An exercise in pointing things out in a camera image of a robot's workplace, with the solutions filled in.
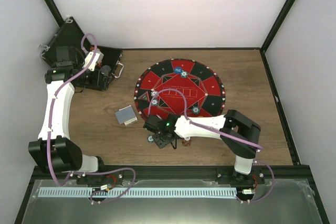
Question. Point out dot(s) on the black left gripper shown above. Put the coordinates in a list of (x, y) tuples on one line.
[(104, 83)]

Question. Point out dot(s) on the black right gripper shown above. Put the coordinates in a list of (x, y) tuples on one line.
[(160, 143)]

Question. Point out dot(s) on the blue green 50 chip stack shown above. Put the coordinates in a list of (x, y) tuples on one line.
[(150, 139)]

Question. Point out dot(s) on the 50 chips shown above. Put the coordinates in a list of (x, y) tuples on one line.
[(154, 102), (184, 74)]

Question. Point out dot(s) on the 50 chips mat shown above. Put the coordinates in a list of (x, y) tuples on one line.
[(195, 110)]

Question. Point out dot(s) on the blue small blind button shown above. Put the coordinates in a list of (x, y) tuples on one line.
[(178, 70)]

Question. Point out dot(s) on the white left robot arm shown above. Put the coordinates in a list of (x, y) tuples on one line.
[(53, 151)]

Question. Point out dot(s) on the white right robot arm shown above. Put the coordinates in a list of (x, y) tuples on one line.
[(238, 132)]

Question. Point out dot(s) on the red brown chip stack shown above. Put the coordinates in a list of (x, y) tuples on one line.
[(186, 141)]

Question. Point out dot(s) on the red orange chip row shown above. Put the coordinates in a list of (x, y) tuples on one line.
[(92, 48)]

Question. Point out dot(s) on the white card box tray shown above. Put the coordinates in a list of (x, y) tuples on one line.
[(130, 121)]

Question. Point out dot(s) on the triangular all in button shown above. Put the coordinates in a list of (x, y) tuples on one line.
[(145, 96)]

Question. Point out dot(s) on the black poker chip case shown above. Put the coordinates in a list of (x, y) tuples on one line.
[(70, 34)]

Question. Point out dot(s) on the round red black poker mat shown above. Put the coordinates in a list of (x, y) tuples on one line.
[(176, 95)]

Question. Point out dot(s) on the light blue slotted strip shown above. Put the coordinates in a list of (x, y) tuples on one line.
[(81, 192)]

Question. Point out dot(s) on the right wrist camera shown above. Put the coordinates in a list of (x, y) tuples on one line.
[(153, 123)]

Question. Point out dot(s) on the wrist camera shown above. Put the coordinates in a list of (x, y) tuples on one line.
[(153, 123), (66, 56)]

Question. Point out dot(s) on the chrome case handle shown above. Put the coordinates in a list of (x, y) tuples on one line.
[(119, 69)]

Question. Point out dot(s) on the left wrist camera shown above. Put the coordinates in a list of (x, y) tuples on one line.
[(66, 56)]

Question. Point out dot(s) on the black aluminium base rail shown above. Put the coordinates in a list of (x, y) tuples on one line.
[(224, 175)]

